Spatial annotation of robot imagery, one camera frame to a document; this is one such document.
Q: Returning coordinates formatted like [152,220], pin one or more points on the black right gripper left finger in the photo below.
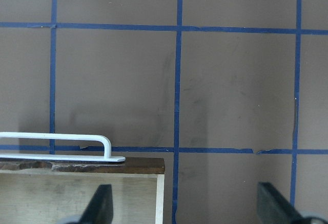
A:
[99,209]

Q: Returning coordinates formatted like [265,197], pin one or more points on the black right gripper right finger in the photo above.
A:
[273,208]

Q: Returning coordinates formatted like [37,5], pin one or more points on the wooden drawer with white handle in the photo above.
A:
[44,188]

